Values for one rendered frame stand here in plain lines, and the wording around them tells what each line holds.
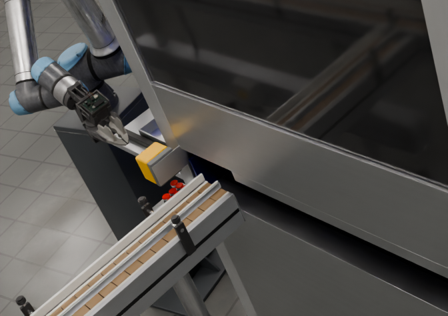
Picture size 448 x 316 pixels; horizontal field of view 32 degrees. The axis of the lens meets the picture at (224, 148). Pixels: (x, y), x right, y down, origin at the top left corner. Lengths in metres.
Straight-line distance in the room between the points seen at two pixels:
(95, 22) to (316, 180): 1.17
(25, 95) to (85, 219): 1.47
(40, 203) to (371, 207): 2.70
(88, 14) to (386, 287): 1.31
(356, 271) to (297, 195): 0.20
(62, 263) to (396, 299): 2.13
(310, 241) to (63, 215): 2.20
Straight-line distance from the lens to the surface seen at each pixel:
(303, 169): 1.55
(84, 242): 3.58
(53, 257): 3.60
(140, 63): 1.83
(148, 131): 2.31
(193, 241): 1.84
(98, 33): 2.53
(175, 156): 1.94
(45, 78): 2.18
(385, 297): 1.68
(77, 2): 2.45
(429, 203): 1.34
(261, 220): 1.86
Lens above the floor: 2.06
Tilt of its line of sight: 34 degrees down
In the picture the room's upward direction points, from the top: 23 degrees counter-clockwise
